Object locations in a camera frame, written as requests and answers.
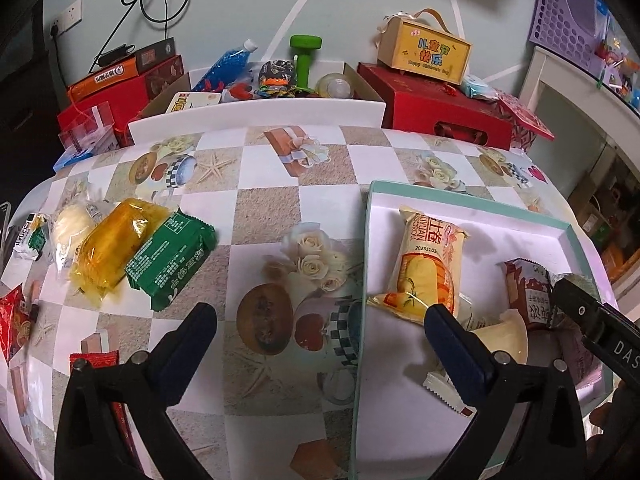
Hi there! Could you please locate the open cardboard box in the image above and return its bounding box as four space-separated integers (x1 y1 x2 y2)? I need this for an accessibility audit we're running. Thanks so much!
134 59 387 122

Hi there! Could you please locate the dark red snack packet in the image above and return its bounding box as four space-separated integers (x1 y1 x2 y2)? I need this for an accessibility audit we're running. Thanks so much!
501 256 569 332

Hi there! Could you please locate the yellow cake packet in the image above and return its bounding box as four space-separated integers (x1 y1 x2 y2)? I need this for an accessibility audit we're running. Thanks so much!
68 197 174 309

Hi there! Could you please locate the cream swiss roll packet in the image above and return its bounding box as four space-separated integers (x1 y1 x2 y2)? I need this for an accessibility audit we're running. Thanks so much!
366 205 469 329

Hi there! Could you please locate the green dumbbell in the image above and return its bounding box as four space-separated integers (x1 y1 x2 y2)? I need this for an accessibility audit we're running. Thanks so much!
289 34 327 89

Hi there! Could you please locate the green biscuit packet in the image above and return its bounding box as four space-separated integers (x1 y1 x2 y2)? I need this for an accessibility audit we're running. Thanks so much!
124 207 217 313

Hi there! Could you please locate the orange carton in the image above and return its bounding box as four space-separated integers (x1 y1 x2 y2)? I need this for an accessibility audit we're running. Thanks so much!
599 239 637 282

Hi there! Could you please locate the round white bun packet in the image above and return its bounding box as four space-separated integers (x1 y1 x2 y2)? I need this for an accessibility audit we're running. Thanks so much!
49 194 114 282

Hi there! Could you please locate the blue and white tissue pack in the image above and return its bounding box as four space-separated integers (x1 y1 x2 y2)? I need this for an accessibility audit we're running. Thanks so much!
459 73 502 102

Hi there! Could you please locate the yellow gift box with handle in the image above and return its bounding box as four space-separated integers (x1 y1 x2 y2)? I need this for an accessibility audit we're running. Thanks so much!
373 7 474 87

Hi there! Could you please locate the red gift box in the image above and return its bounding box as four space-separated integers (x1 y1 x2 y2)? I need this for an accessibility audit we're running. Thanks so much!
356 61 517 152

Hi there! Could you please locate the brown cardboard carton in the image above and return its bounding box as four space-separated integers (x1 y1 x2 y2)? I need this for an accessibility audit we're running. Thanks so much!
574 169 617 242

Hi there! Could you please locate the blue bottle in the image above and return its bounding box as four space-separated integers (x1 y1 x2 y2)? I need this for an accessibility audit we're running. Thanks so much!
191 37 259 93

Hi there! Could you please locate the clear jar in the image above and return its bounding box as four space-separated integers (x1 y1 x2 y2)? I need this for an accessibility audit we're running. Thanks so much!
315 71 354 101

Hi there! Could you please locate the orange box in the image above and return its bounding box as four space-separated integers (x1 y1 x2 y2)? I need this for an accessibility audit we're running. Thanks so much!
66 56 139 104

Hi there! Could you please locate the pink snack packet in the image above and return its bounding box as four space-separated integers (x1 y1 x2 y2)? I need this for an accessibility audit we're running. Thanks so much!
556 329 606 392

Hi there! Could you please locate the colourful toy bundle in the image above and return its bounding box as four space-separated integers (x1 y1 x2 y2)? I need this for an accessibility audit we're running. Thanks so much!
256 59 302 99

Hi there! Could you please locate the large red patterned snack packet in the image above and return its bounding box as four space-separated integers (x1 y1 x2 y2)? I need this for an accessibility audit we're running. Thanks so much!
68 351 144 472

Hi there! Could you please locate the red patterned tin box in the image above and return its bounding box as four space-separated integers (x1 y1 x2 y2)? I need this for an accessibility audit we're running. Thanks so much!
491 91 557 154

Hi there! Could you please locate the teal rimmed white tray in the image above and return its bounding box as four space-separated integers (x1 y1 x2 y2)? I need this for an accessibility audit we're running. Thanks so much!
350 179 619 480

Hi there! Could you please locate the plain red box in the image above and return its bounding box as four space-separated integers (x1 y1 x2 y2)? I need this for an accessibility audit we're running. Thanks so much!
56 54 187 134

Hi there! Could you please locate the person's right hand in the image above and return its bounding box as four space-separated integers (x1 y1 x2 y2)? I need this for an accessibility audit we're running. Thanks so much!
588 379 640 467

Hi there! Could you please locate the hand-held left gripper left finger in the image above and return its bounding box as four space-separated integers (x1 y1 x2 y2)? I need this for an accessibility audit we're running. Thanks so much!
54 302 218 480

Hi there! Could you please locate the checked printed tablecloth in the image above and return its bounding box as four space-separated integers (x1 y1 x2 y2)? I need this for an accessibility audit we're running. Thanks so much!
0 122 621 480

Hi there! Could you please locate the light blue pack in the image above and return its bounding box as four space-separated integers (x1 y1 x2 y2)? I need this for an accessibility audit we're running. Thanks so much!
51 146 97 172

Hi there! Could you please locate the white shelf frame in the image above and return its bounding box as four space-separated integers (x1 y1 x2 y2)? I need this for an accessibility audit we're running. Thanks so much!
516 44 640 302

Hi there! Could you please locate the white wall socket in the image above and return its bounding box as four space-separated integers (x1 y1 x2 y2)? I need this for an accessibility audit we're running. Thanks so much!
49 4 84 37

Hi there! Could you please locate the cream card box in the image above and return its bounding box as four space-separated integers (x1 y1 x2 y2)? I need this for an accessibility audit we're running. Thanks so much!
163 90 222 117

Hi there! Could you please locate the red triangular snack packet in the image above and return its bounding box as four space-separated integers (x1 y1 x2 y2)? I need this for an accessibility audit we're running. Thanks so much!
0 284 32 364

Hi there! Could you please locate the white panel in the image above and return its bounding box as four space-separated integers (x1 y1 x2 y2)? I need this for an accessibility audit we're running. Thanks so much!
126 94 387 149

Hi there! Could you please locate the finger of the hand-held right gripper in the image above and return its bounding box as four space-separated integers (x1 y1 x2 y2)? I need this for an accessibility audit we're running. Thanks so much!
550 275 602 342
597 304 640 347

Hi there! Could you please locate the black power adapter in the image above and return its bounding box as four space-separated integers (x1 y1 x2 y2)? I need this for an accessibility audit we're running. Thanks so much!
94 43 137 67

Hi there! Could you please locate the purple perforated basket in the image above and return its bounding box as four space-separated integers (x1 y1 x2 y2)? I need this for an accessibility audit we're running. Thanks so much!
528 0 609 62

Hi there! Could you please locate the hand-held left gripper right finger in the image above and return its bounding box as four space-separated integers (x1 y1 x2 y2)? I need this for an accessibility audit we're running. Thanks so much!
423 304 608 480

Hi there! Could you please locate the black cable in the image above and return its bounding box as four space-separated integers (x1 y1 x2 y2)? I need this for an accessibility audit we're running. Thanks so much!
89 0 194 74

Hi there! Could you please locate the clear plastic box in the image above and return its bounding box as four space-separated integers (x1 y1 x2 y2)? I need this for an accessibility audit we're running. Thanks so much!
58 101 119 154

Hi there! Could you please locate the green and white snack packet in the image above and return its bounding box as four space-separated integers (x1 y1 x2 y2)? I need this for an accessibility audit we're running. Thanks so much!
13 211 51 262

